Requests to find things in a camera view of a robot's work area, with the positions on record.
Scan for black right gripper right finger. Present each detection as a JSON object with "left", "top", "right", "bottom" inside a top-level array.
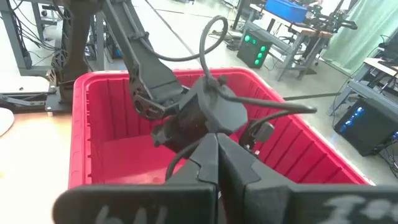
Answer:
[{"left": 217, "top": 134, "right": 398, "bottom": 224}]

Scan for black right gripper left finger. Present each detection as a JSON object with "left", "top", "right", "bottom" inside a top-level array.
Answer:
[{"left": 52, "top": 133, "right": 220, "bottom": 224}]

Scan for red plastic bin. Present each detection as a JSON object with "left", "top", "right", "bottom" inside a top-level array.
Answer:
[{"left": 68, "top": 67, "right": 374, "bottom": 190}]

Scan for blue plastic bin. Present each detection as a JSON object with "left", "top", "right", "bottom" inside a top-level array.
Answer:
[{"left": 264, "top": 0, "right": 308, "bottom": 24}]

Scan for black box with green lights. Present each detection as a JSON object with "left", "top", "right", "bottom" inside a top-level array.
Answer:
[{"left": 236, "top": 29, "right": 273, "bottom": 69}]

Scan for black computer tower blue lights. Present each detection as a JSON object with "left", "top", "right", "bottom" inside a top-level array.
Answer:
[{"left": 333, "top": 98, "right": 398, "bottom": 157}]

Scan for grey metal workbench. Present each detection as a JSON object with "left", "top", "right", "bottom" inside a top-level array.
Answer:
[{"left": 245, "top": 2, "right": 333, "bottom": 82}]

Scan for grey side desk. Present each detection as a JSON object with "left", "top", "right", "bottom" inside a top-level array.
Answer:
[{"left": 329, "top": 46, "right": 398, "bottom": 116}]

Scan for green curtain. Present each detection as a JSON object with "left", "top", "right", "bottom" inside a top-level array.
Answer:
[{"left": 322, "top": 0, "right": 398, "bottom": 74}]

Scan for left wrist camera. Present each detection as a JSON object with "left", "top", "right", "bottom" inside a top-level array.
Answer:
[{"left": 248, "top": 120, "right": 276, "bottom": 146}]

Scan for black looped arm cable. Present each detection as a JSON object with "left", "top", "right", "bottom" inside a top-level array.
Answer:
[{"left": 136, "top": 14, "right": 229, "bottom": 82}]

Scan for black thin straight cable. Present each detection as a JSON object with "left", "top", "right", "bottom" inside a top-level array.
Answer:
[{"left": 217, "top": 91, "right": 318, "bottom": 115}]

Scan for black metal table frame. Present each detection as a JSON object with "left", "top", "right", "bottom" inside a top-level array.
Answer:
[{"left": 0, "top": 91, "right": 74, "bottom": 113}]

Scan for grey metal stand frame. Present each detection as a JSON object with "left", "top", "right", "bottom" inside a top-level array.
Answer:
[{"left": 0, "top": 0, "right": 52, "bottom": 77}]

